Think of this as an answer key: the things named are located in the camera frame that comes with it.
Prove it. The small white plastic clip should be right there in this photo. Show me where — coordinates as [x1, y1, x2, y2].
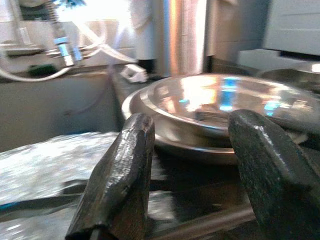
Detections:
[119, 63, 148, 85]

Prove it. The steel gooseneck spring faucet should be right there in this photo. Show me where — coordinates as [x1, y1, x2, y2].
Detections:
[48, 0, 85, 68]

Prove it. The large steel plate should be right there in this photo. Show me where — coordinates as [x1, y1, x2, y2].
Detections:
[121, 86, 311, 166]

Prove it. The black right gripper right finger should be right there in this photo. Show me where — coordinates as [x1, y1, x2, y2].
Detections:
[227, 109, 320, 240]

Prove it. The white water hose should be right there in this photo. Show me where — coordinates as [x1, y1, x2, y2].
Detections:
[0, 14, 138, 83]

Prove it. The stainless steel sink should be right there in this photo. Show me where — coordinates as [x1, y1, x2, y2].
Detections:
[0, 72, 125, 153]

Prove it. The large steel bowl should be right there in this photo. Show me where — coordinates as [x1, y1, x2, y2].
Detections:
[139, 74, 320, 140]

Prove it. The tall stainless steel canister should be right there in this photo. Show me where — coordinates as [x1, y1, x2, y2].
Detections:
[159, 0, 208, 78]

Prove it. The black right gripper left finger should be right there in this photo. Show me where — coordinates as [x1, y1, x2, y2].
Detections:
[65, 112, 156, 240]

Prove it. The dark scouring pad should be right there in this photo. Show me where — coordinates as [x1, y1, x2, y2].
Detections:
[27, 64, 57, 77]

